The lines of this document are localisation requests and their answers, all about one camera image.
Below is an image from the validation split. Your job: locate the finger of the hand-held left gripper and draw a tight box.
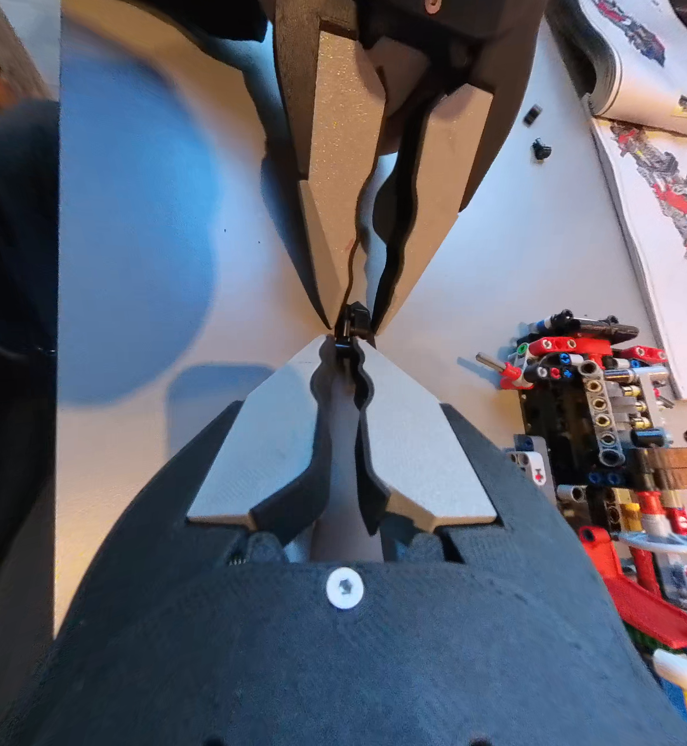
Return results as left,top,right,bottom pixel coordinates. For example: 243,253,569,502
371,83,494,336
297,28,391,330

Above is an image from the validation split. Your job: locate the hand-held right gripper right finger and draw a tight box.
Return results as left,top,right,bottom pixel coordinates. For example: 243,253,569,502
349,344,498,536

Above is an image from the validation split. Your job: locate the person's black clothing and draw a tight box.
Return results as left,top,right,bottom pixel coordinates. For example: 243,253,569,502
0,99,60,601

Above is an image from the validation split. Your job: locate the black toy assembly red pin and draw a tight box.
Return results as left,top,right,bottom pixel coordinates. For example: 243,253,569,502
333,301,376,357

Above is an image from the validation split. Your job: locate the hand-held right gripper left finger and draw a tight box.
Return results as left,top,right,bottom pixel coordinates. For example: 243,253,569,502
186,335,341,546

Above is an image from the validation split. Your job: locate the toy instruction booklet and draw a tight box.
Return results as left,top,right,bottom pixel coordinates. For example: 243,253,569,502
553,0,687,403

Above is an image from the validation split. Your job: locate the light grey desk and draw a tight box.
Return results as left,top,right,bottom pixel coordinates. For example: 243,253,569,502
52,0,687,642

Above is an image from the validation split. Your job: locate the toy brick vehicle model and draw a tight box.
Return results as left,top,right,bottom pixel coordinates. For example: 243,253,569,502
475,309,687,746

